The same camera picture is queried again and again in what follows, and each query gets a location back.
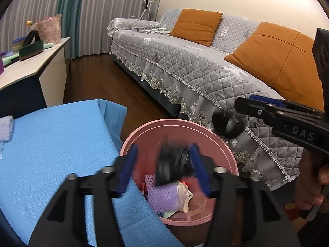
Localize black elastic band roll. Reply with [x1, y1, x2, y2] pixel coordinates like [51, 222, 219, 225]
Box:
[212, 110, 245, 139]

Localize white paper box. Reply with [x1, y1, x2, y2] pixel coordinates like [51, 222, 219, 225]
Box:
[176, 182, 193, 213]

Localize purple foam fruit net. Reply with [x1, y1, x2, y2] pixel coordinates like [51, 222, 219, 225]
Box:
[144, 175, 178, 213]

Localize black wrapper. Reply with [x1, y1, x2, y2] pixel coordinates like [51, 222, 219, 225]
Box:
[155, 139, 193, 186]

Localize green panda snack bag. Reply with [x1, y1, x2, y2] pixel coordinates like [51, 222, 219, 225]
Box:
[157, 210, 178, 219]

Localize pink trash bin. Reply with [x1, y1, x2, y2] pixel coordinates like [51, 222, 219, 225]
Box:
[120, 119, 240, 228]

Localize person's right hand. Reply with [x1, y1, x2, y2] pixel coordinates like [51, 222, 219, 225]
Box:
[295, 149, 328, 213]

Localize orange cushion near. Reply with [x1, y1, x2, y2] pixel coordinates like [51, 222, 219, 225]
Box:
[224, 22, 324, 110]

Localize orange cushion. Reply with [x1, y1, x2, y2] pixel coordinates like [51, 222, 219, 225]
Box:
[224, 22, 324, 110]
[169, 8, 223, 46]

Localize grey covered sofa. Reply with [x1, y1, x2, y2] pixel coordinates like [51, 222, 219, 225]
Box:
[107, 9, 303, 190]

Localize blue table cloth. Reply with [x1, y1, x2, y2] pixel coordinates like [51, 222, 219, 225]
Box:
[1, 99, 183, 246]

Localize orange cushion far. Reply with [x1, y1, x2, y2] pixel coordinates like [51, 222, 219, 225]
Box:
[169, 8, 223, 46]

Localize white foam net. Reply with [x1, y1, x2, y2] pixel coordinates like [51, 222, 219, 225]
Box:
[0, 115, 14, 149]

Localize white coffee table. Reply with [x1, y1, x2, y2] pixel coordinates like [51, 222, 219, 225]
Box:
[1, 37, 71, 118]

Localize dark green round box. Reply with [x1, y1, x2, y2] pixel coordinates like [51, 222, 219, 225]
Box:
[19, 40, 44, 61]

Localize stacked coloured bowls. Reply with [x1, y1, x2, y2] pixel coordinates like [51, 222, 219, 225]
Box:
[11, 36, 26, 53]

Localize pink quilted basket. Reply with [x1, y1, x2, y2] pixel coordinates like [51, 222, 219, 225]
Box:
[31, 13, 62, 44]

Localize teal curtain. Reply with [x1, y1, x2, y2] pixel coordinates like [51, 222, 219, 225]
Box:
[56, 0, 82, 59]

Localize white power strip cable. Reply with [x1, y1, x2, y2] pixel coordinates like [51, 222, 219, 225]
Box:
[143, 23, 170, 35]

